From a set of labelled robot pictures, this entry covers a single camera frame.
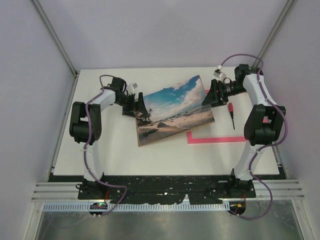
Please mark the red handled screwdriver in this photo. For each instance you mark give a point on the red handled screwdriver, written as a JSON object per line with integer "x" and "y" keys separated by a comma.
{"x": 231, "y": 113}

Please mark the left aluminium frame post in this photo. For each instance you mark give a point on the left aluminium frame post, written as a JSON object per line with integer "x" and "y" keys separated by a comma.
{"x": 53, "y": 35}

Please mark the right aluminium frame post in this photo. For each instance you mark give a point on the right aluminium frame post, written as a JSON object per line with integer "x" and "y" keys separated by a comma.
{"x": 276, "y": 28}

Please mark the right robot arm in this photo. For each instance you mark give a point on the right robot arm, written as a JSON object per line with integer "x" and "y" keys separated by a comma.
{"x": 262, "y": 128}

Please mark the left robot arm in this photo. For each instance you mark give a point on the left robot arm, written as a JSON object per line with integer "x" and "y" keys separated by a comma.
{"x": 85, "y": 127}

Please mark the slotted cable duct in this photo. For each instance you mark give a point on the slotted cable duct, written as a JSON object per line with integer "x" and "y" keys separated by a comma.
{"x": 99, "y": 207}

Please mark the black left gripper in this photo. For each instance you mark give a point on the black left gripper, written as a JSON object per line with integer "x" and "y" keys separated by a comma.
{"x": 140, "y": 106}

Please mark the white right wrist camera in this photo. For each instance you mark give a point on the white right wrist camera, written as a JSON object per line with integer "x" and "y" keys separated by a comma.
{"x": 219, "y": 74}

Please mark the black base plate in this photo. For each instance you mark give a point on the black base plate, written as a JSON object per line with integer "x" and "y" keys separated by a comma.
{"x": 167, "y": 189}

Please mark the brown frame backing board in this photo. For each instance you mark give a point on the brown frame backing board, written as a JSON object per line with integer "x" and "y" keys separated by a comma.
{"x": 175, "y": 133}

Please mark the pink picture frame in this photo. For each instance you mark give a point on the pink picture frame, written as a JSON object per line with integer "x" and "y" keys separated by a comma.
{"x": 225, "y": 129}

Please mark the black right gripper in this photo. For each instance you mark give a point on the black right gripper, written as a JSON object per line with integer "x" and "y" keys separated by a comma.
{"x": 211, "y": 97}

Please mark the aluminium frame post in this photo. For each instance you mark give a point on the aluminium frame post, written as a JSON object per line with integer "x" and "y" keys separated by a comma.
{"x": 276, "y": 28}
{"x": 53, "y": 35}

